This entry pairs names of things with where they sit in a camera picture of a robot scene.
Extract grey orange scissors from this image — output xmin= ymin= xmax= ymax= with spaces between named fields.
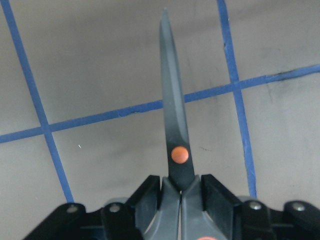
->
xmin=143 ymin=11 xmax=228 ymax=240

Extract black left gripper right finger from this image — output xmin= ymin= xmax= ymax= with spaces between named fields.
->
xmin=201 ymin=174 xmax=320 ymax=240

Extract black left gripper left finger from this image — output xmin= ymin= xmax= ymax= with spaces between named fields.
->
xmin=25 ymin=175 xmax=160 ymax=240

